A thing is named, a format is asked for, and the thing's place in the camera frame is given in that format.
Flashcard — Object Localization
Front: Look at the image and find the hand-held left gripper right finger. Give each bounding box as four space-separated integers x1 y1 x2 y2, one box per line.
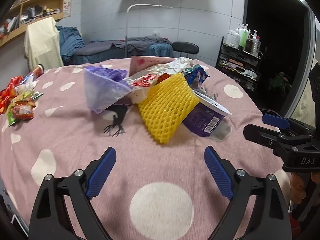
204 145 293 240

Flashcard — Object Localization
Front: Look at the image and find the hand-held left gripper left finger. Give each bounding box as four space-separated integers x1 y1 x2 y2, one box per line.
29 147 117 240

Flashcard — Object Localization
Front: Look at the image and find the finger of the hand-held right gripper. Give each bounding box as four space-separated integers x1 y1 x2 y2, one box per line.
262 114 316 132
243 124 300 155

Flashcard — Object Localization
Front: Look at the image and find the purple yoghurt cup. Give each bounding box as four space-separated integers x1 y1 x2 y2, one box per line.
182 91 233 142

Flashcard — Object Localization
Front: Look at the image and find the purple plastic bag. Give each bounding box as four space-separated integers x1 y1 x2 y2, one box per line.
84 64 132 114

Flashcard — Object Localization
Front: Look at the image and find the blue snack wrapper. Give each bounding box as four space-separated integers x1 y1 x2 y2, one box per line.
184 64 210 92

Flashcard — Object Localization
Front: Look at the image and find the yellow foam fruit net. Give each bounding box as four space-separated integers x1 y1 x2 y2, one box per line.
137 72 200 144

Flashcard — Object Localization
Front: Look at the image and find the red and white wrapper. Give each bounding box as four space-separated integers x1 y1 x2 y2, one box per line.
125 73 173 104

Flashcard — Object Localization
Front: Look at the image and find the white plastic wrapper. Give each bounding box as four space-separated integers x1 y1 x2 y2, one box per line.
147 57 194 74

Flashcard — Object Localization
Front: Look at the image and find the pink paper card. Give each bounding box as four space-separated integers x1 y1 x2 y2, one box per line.
130 56 173 77

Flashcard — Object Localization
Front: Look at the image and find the person's right hand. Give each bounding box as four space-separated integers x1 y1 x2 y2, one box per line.
290 172 313 207

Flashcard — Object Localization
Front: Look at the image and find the green plant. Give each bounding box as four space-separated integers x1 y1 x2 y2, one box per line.
269 72 292 96

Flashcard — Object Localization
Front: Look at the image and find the black trolley rack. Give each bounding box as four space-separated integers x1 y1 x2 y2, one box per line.
215 36 263 90

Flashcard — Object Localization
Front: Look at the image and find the clear pump bottle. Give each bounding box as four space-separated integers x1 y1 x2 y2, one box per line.
251 30 261 57

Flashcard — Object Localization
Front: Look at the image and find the brown pump bottle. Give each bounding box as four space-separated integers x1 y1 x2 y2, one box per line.
244 31 254 53

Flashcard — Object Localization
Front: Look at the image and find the green pump bottle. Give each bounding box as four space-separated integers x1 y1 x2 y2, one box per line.
238 23 250 50

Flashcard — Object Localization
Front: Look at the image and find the white bottle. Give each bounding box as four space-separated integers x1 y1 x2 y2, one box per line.
226 29 240 48

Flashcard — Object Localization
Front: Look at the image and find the pile of snack packets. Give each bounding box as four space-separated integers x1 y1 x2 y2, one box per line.
0 76 44 127

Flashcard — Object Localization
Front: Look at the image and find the black padded stool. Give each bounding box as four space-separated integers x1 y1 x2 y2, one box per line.
172 42 200 59

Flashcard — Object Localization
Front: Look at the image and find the massage bed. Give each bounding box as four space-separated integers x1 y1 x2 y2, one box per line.
62 36 174 65

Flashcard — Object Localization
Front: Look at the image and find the red chips can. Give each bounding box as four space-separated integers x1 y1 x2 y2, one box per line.
29 64 45 80

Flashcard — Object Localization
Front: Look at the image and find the pile of blue cloth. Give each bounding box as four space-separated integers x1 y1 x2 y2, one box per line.
57 26 85 59

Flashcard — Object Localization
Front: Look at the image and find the grey blanket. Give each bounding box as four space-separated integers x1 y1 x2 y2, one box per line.
111 35 173 52

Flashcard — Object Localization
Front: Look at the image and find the cream towel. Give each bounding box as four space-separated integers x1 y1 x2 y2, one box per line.
24 17 64 72

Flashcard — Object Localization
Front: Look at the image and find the white arched lamp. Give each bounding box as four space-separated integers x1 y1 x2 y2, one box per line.
126 4 174 58

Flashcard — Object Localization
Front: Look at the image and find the wooden shelving unit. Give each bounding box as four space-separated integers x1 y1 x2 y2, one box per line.
0 0 68 47

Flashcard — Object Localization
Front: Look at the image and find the wall poster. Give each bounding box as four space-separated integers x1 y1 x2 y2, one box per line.
62 0 72 18

